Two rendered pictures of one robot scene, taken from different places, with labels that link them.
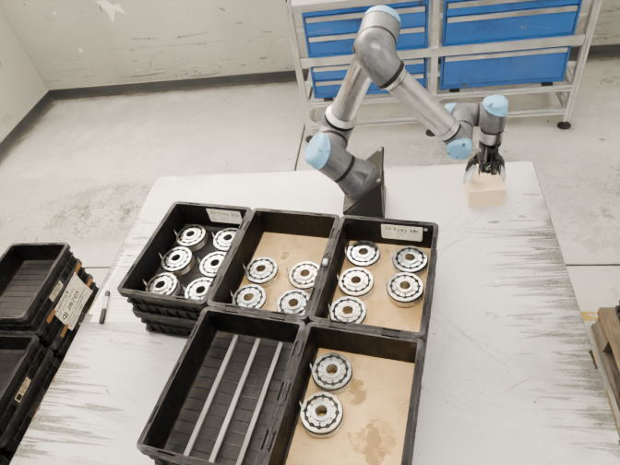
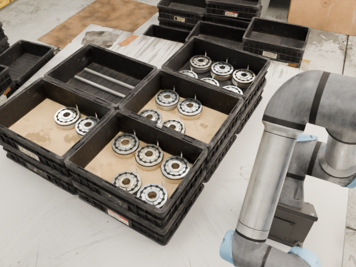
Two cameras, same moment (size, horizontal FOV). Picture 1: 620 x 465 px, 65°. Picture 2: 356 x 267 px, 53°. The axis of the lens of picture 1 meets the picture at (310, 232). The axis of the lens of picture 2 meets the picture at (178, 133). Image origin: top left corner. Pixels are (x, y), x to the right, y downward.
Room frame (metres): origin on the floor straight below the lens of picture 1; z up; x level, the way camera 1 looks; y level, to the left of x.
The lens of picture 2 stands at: (1.10, -0.91, 1.85)
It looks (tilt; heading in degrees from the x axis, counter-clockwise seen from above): 47 degrees down; 98
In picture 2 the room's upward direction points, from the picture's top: 1 degrees counter-clockwise
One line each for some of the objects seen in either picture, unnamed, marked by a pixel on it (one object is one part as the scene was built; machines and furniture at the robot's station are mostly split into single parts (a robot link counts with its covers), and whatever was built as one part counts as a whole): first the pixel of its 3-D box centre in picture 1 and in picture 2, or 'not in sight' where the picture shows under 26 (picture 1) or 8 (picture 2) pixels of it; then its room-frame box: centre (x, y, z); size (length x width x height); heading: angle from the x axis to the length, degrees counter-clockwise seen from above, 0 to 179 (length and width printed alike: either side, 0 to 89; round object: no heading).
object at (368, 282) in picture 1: (355, 280); (149, 154); (0.89, -0.10, 0.86); 0.10 x 0.10 x 0.01
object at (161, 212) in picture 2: (377, 270); (136, 157); (0.86, -0.16, 0.92); 0.40 x 0.30 x 0.02; 156
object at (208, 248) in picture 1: (194, 259); (215, 74); (1.10, 0.38, 0.87); 0.40 x 0.30 x 0.11; 156
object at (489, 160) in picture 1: (488, 155); not in sight; (1.28, -0.66, 0.89); 0.09 x 0.08 x 0.12; 166
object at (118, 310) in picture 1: (132, 283); not in sight; (1.21, 0.67, 0.70); 0.33 x 0.23 x 0.01; 165
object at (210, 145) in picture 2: (278, 259); (181, 105); (0.98, 0.11, 0.92); 0.40 x 0.30 x 0.02; 156
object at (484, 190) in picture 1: (482, 184); not in sight; (1.31, -0.67, 0.74); 0.16 x 0.12 x 0.07; 166
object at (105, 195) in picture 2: (378, 282); (138, 166); (0.86, -0.16, 0.87); 0.40 x 0.30 x 0.11; 156
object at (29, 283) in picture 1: (44, 308); (271, 60); (1.49, 1.24, 0.37); 0.40 x 0.30 x 0.45; 165
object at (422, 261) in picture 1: (410, 258); (152, 196); (0.93, -0.28, 0.86); 0.10 x 0.10 x 0.01
